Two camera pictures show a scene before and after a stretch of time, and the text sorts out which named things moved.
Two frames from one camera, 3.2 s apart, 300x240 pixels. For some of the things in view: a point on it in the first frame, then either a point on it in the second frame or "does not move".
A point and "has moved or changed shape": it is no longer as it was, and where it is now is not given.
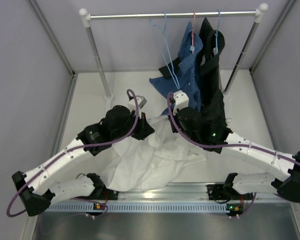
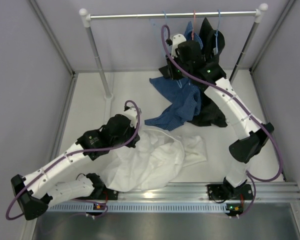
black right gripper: (174, 129) → (171, 71)
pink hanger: (192, 46) does not move
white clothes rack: (258, 16) does not move
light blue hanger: (165, 49) has moved or changed shape
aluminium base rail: (179, 191) does not move
